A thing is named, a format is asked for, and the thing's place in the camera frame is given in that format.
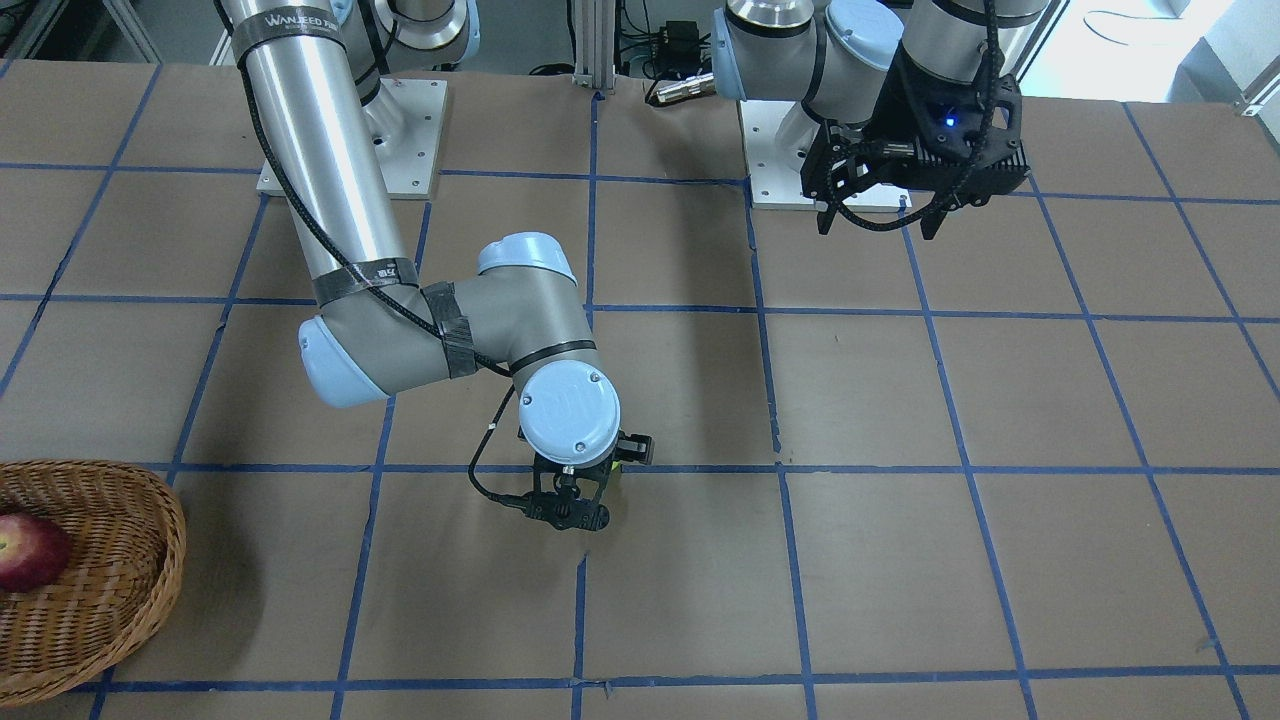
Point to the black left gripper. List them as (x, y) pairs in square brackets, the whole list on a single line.
[(917, 95)]

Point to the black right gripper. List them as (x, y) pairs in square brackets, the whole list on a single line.
[(636, 447)]

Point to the red yellow apple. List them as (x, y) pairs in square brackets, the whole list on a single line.
[(34, 552)]

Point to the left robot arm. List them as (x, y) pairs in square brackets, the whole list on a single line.
[(765, 50)]

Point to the wicker basket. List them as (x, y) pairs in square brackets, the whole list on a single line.
[(128, 547)]

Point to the silver cylinder connector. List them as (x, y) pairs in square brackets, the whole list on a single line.
[(667, 94)]

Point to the black wrist camera, right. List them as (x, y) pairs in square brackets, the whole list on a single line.
[(563, 505)]

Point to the black wrist camera,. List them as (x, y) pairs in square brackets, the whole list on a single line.
[(951, 121), (563, 505)]

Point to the black wrist camera, left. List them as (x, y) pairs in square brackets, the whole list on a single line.
[(951, 121)]

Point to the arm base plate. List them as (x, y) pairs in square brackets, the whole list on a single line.
[(775, 138), (410, 140)]

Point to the aluminium frame post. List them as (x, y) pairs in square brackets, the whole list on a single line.
[(594, 30)]

